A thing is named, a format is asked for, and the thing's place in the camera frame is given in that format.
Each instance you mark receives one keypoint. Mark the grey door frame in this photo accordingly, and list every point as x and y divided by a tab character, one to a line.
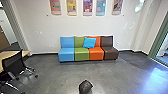
18	23

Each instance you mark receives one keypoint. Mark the salmon wall poster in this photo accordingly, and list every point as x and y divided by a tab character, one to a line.
117	6

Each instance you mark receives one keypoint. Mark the black office chair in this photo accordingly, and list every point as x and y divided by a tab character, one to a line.
13	65

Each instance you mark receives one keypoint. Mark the blue sofa seat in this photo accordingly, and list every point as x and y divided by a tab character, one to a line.
66	50

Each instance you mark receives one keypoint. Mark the orange wall poster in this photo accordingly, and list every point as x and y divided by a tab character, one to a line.
55	6

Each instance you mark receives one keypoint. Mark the yellow wall poster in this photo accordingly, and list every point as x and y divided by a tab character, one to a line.
71	7

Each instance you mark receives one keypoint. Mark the light blue cushion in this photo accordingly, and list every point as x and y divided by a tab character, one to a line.
89	42

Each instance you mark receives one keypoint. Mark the dark grey trash bag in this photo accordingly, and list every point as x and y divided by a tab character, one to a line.
86	87

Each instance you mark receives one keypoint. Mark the orange sofa seat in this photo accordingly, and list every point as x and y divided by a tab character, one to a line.
96	53

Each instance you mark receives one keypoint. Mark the brown sofa seat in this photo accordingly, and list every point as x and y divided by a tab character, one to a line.
109	50

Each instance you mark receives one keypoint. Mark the long wooden table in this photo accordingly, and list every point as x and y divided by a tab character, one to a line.
8	54

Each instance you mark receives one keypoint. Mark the blue wall poster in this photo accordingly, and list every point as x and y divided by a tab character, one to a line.
101	7

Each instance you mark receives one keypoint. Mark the green sofa seat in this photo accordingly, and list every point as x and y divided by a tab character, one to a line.
81	52

